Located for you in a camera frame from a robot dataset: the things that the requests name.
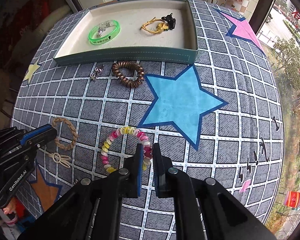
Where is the red lantern window sticker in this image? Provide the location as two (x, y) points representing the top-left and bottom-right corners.
(284, 190), (300, 209)

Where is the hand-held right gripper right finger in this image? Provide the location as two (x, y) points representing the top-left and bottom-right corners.
(152, 142), (277, 240)

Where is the yellow cord bracelet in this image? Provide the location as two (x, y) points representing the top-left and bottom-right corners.
(140, 17), (169, 34)

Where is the green translucent bangle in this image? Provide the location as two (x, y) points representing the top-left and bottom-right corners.
(87, 19), (121, 45)

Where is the black hair claw clip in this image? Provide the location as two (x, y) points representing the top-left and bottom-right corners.
(161, 13), (177, 30)

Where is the brown spiral hair tie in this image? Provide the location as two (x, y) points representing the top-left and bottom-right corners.
(112, 61), (145, 89)

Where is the small purple silver charm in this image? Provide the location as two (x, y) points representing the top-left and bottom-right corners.
(96, 23), (107, 37)

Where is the dark window frame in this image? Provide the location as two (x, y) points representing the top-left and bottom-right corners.
(249, 0), (280, 34)

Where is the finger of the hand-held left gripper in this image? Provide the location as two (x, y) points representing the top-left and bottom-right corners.
(20, 124), (58, 153)

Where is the person's left hand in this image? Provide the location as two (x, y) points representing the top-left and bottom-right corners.
(0, 200), (17, 218)

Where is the tan braided bracelet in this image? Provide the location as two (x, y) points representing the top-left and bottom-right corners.
(52, 117), (79, 151)

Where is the red blanket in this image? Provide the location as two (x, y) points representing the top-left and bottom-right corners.
(0, 0), (53, 45)

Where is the pink yellow beaded bracelet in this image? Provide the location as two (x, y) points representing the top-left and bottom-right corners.
(100, 127), (153, 174)

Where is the beige scissor-shaped hair clip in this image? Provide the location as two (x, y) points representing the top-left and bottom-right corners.
(46, 151), (72, 168)

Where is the beige sofa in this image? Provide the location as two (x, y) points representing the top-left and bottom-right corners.
(32, 4), (73, 55)

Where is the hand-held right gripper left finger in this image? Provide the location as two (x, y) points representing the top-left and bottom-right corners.
(16, 142), (144, 240)

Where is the grey shallow box tray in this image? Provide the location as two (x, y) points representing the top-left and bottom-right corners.
(52, 0), (198, 67)

